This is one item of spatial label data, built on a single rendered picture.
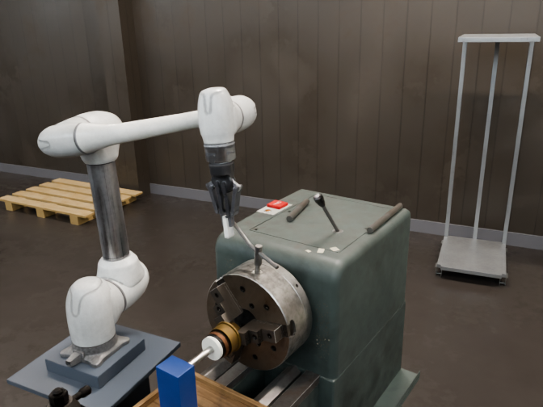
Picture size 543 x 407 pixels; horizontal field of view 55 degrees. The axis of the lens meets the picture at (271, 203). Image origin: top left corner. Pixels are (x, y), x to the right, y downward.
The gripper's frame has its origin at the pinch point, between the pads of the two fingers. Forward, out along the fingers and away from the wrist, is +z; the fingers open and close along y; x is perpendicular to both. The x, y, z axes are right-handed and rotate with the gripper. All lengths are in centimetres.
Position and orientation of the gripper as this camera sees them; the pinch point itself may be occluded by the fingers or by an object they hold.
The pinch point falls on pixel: (228, 226)
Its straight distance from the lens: 160.3
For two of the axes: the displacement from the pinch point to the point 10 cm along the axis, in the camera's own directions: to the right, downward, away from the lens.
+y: 8.1, 1.0, -5.8
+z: 0.8, 9.6, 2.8
